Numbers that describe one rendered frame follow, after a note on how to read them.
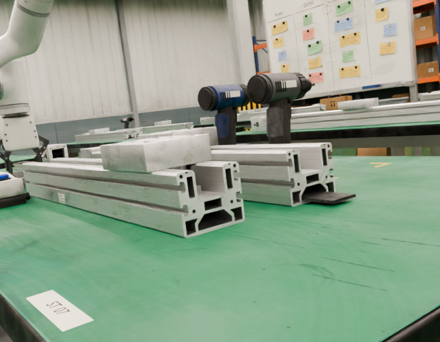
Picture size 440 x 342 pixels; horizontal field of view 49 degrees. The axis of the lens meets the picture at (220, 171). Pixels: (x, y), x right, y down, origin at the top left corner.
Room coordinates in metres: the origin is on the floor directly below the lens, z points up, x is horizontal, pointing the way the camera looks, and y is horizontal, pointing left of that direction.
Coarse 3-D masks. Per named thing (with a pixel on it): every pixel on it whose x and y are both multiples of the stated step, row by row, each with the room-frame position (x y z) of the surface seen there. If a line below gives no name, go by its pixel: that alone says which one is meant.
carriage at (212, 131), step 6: (156, 132) 1.13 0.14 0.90; (162, 132) 1.07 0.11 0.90; (168, 132) 1.01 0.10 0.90; (174, 132) 0.98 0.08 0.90; (180, 132) 0.98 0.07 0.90; (186, 132) 0.99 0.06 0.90; (192, 132) 1.00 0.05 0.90; (198, 132) 1.01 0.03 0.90; (204, 132) 1.02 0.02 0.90; (210, 132) 1.03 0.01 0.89; (216, 132) 1.04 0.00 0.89; (138, 138) 1.10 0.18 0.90; (144, 138) 1.08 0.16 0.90; (210, 138) 1.03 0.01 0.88; (216, 138) 1.03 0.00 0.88; (210, 144) 1.03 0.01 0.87; (216, 144) 1.03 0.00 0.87
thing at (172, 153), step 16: (112, 144) 0.78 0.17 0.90; (128, 144) 0.71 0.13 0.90; (144, 144) 0.66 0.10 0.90; (160, 144) 0.68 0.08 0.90; (176, 144) 0.69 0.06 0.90; (192, 144) 0.71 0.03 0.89; (208, 144) 0.72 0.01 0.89; (112, 160) 0.75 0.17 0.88; (128, 160) 0.70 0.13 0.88; (144, 160) 0.66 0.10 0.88; (160, 160) 0.67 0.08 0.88; (176, 160) 0.69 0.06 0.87; (192, 160) 0.70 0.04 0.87; (208, 160) 0.72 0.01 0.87
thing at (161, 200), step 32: (64, 160) 1.21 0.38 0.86; (96, 160) 1.03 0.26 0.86; (32, 192) 1.22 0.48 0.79; (64, 192) 1.00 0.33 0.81; (96, 192) 0.84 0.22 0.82; (128, 192) 0.73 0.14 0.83; (160, 192) 0.65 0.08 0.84; (192, 192) 0.62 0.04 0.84; (224, 192) 0.65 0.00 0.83; (160, 224) 0.66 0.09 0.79; (192, 224) 0.62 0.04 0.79; (224, 224) 0.64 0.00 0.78
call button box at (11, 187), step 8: (0, 184) 1.08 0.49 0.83; (8, 184) 1.09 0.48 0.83; (16, 184) 1.10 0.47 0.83; (0, 192) 1.08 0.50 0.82; (8, 192) 1.09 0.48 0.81; (16, 192) 1.10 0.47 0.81; (0, 200) 1.08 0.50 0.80; (8, 200) 1.09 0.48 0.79; (16, 200) 1.10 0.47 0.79; (24, 200) 1.11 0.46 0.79; (0, 208) 1.08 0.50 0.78
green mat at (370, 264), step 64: (384, 192) 0.74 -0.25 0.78; (0, 256) 0.63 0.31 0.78; (64, 256) 0.59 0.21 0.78; (128, 256) 0.56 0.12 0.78; (192, 256) 0.52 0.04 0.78; (256, 256) 0.49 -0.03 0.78; (320, 256) 0.47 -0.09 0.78; (384, 256) 0.44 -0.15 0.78; (128, 320) 0.37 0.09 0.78; (192, 320) 0.36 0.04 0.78; (256, 320) 0.34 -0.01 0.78; (320, 320) 0.33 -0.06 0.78; (384, 320) 0.32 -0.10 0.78
